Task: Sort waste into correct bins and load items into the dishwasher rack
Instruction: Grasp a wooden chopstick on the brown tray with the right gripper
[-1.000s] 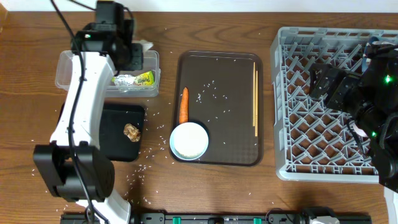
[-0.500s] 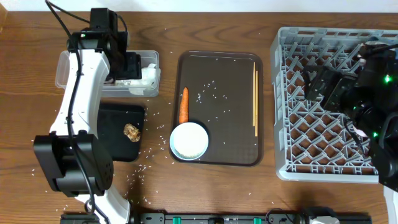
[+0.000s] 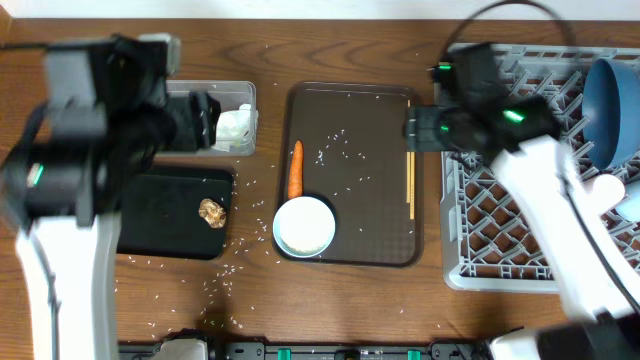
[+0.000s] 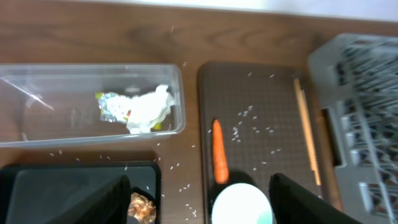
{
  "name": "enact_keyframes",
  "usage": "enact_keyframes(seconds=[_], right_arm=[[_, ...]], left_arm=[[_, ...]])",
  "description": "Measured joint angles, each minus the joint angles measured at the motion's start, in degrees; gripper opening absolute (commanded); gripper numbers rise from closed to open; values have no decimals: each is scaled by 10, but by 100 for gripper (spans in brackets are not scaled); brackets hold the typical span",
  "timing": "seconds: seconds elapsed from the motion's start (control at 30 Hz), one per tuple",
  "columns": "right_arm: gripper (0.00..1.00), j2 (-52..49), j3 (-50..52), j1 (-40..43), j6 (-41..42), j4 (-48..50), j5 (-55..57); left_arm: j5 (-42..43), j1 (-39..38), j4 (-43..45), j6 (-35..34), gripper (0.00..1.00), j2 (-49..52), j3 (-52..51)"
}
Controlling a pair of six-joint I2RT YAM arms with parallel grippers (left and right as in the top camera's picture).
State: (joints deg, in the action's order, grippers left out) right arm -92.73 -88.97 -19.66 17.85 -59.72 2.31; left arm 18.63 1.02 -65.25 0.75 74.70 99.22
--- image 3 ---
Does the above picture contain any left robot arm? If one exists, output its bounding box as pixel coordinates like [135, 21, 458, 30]
[1, 33, 221, 359]

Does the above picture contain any light blue cup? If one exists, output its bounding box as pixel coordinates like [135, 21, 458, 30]
[615, 181, 640, 222]

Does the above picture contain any clear plastic bin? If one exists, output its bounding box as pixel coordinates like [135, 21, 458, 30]
[167, 80, 258, 157]

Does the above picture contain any brown serving tray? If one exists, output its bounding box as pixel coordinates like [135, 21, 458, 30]
[277, 82, 423, 268]

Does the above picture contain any wooden chopstick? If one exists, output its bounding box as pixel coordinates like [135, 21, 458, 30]
[409, 152, 415, 220]
[404, 99, 412, 204]

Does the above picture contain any orange carrot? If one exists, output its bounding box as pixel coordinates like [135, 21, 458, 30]
[288, 140, 304, 199]

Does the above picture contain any white napkin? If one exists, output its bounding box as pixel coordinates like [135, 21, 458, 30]
[211, 103, 252, 153]

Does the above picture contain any grey dishwasher rack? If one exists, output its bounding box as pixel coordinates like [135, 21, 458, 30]
[440, 44, 639, 293]

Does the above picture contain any dark blue plate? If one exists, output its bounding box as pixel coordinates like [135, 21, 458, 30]
[582, 59, 639, 170]

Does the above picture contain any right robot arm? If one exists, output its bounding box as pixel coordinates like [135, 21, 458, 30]
[405, 42, 639, 359]

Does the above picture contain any brown food piece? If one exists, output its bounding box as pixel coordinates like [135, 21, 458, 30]
[198, 199, 227, 229]

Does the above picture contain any light blue rice bowl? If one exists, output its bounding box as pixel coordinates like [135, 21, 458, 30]
[272, 196, 336, 258]

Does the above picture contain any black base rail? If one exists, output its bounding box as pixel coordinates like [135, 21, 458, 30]
[117, 329, 493, 360]

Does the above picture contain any pink cup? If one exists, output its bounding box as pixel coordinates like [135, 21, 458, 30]
[584, 174, 625, 215]

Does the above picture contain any black plastic tray bin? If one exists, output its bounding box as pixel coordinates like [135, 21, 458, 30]
[117, 166, 233, 260]

